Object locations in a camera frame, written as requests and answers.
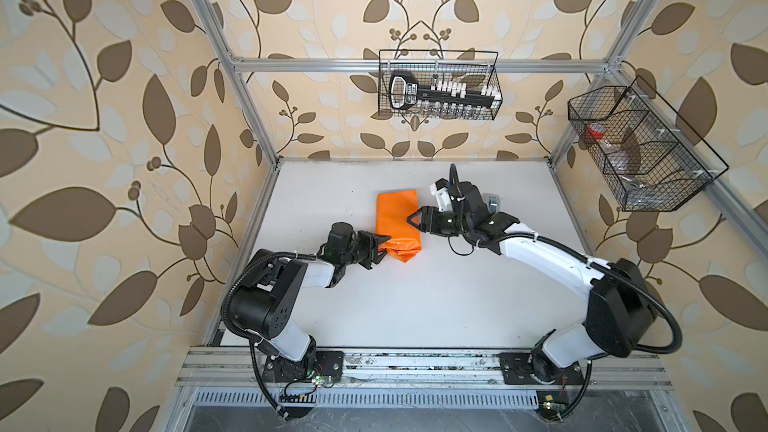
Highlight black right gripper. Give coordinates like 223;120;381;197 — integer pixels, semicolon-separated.
406;206;471;238

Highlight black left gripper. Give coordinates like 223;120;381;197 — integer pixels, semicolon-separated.
341;230;392;270

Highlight orange wrapping paper sheet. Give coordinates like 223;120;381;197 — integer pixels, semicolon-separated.
376;190;422;263

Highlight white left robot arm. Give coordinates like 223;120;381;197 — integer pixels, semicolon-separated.
220;222;390;363

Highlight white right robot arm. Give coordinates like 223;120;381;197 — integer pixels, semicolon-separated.
406;179;657;383

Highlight grey tape dispenser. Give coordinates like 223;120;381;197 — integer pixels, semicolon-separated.
484;194;501;215

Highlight black white tool in basket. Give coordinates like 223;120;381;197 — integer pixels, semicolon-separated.
384;71;503;114

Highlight red capped clear bottle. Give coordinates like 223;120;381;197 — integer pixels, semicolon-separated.
586;122;636;188

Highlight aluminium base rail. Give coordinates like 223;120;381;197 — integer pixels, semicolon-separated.
177;346;673;391

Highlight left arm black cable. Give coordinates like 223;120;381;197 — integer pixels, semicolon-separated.
219;251;319;421

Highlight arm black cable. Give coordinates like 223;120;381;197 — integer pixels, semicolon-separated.
503;233;684;421
219;251;319;421

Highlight black wire basket back wall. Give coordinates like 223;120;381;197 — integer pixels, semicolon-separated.
377;48;504;121

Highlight black wire basket wall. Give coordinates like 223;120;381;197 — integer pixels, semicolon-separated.
568;76;729;212
377;48;504;121

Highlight black wire basket right wall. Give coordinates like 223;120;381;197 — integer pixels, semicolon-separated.
568;76;729;212

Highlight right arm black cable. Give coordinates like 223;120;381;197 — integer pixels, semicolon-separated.
503;233;684;421

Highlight aluminium frame post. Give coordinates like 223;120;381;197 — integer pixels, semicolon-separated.
190;0;280;169

